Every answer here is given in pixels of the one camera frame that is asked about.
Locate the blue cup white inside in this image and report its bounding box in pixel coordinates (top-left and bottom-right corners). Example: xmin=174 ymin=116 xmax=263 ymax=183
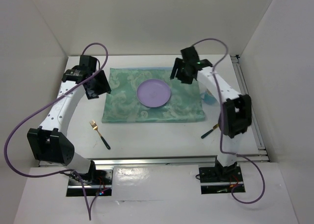
xmin=200 ymin=89 xmax=217 ymax=105

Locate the teal patterned satin cloth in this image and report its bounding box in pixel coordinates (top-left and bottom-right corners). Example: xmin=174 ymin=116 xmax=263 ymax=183
xmin=102 ymin=68 xmax=205 ymax=123

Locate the lilac round plastic plate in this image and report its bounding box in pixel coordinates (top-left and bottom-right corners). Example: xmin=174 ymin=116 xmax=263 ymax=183
xmin=136 ymin=79 xmax=171 ymax=108

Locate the gold fork green handle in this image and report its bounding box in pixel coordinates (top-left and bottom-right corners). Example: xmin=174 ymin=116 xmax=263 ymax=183
xmin=90 ymin=120 xmax=111 ymax=150

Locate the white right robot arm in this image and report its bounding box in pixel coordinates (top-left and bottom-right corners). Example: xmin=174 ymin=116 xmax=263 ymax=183
xmin=170 ymin=46 xmax=252 ymax=181

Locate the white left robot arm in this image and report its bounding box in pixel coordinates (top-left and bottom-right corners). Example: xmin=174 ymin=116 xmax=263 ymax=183
xmin=27 ymin=55 xmax=111 ymax=184

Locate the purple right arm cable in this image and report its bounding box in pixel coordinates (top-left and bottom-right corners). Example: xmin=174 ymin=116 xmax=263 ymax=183
xmin=195 ymin=38 xmax=266 ymax=204

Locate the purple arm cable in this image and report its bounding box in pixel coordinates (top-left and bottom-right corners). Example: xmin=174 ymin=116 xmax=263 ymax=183
xmin=3 ymin=42 xmax=109 ymax=221
xmin=195 ymin=38 xmax=266 ymax=204

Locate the gold knife green handle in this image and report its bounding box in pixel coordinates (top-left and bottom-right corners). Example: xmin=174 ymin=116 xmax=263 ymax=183
xmin=201 ymin=124 xmax=219 ymax=139

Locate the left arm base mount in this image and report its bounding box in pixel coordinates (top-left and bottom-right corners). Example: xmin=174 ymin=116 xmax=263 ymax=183
xmin=58 ymin=167 xmax=115 ymax=198

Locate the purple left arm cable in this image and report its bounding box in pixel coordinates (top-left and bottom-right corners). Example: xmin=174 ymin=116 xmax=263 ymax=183
xmin=3 ymin=42 xmax=109 ymax=221

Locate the front aluminium rail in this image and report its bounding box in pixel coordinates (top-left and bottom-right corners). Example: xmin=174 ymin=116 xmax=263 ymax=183
xmin=38 ymin=155 xmax=270 ymax=168

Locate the aluminium rail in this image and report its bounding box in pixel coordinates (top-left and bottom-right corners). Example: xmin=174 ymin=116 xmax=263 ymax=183
xmin=231 ymin=55 xmax=269 ymax=161
xmin=38 ymin=155 xmax=270 ymax=168

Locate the right side aluminium rail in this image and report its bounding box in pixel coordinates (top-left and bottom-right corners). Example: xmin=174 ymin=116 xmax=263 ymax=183
xmin=231 ymin=55 xmax=269 ymax=161

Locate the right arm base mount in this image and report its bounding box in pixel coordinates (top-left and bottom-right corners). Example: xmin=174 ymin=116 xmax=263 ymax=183
xmin=195 ymin=166 xmax=245 ymax=195

